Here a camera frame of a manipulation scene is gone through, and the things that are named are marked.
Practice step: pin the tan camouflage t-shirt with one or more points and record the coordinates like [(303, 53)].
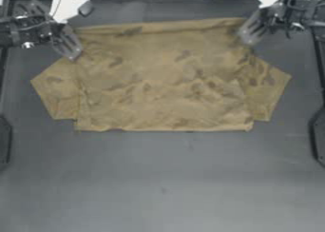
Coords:
[(161, 83)]

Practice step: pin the black side bracket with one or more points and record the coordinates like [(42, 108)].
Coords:
[(320, 140), (4, 144)]

